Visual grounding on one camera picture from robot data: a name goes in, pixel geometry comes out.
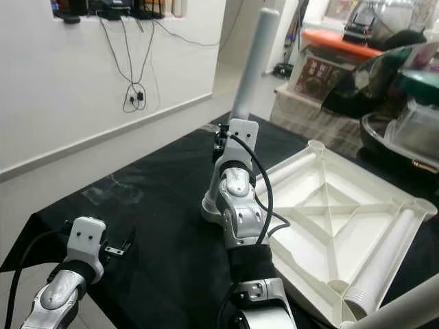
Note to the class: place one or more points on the shiny black plastic bag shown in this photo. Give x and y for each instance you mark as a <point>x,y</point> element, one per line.
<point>370,86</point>

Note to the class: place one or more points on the crumpled clear tape piece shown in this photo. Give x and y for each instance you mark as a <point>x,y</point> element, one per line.
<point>210,127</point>

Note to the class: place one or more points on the patterned cloth covered bench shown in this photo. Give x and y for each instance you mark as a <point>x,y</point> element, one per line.
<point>312,116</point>

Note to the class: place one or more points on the black tablecloth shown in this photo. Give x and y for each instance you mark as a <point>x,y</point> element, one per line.
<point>158,260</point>

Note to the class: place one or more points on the black wall power plug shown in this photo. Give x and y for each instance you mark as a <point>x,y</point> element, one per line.
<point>140,96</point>

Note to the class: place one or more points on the white plastic table top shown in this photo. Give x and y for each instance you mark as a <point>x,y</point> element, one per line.
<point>336,219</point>

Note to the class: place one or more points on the clear bin with orange lid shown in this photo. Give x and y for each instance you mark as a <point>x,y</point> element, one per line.
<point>336,41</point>

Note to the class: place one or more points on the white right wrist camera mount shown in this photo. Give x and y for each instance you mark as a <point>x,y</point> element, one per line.
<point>241,140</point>

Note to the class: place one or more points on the black wifi router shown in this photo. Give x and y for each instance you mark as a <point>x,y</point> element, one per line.
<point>149,10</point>

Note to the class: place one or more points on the small black appliance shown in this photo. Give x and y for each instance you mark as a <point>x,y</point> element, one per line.
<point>361,31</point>

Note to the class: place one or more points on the black set-top box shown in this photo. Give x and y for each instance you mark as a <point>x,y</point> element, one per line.
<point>110,8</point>

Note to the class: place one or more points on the white plastic table leg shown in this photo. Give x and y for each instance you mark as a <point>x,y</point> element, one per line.
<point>254,62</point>
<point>285,171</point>
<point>381,267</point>
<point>401,312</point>

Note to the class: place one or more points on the flat clear tape patch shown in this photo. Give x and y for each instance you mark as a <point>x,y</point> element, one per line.
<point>113,190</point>

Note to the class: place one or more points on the clear plastic food container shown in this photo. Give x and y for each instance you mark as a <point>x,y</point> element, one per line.
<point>415,127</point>

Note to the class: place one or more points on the green round pot lid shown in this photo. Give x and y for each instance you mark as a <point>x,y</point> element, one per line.
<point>418,86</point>

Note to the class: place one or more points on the brown printed carton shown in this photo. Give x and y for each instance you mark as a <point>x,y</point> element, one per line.
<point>315,75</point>

